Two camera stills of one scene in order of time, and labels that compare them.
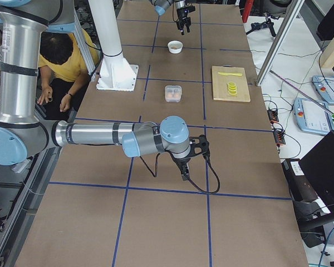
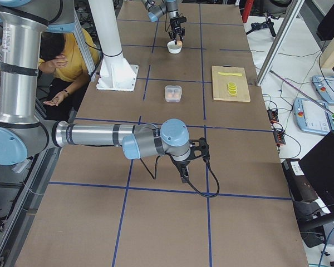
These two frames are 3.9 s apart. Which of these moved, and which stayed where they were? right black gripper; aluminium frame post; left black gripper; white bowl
Moved: left black gripper
Stayed: aluminium frame post; white bowl; right black gripper
